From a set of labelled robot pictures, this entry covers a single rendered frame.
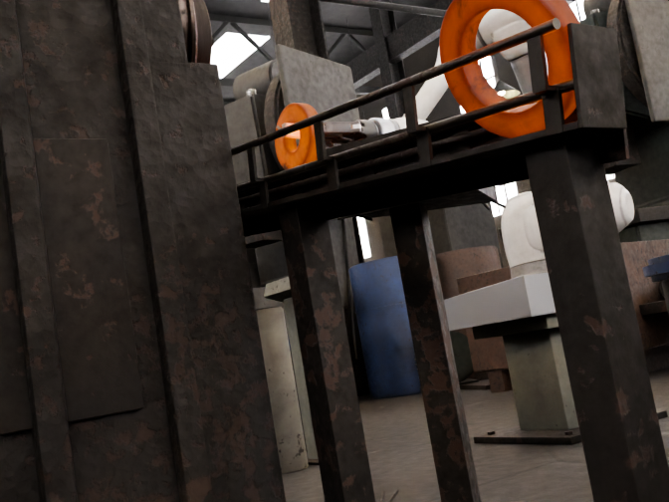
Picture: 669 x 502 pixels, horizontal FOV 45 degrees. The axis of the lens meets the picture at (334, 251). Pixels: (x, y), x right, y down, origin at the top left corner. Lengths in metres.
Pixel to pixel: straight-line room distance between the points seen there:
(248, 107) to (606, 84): 4.85
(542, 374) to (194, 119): 1.42
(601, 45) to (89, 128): 0.78
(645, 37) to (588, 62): 5.78
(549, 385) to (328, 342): 1.23
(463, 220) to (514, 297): 4.57
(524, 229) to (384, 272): 2.78
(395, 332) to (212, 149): 3.88
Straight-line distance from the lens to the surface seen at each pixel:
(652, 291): 4.16
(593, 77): 0.90
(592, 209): 0.92
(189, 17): 1.80
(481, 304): 2.40
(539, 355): 2.46
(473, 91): 0.99
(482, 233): 6.98
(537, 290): 2.29
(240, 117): 5.71
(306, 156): 1.78
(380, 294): 5.22
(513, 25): 2.38
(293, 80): 5.59
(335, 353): 1.33
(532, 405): 2.52
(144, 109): 1.35
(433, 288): 1.53
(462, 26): 0.97
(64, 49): 1.38
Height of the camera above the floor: 0.35
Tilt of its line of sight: 7 degrees up
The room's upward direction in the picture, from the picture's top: 10 degrees counter-clockwise
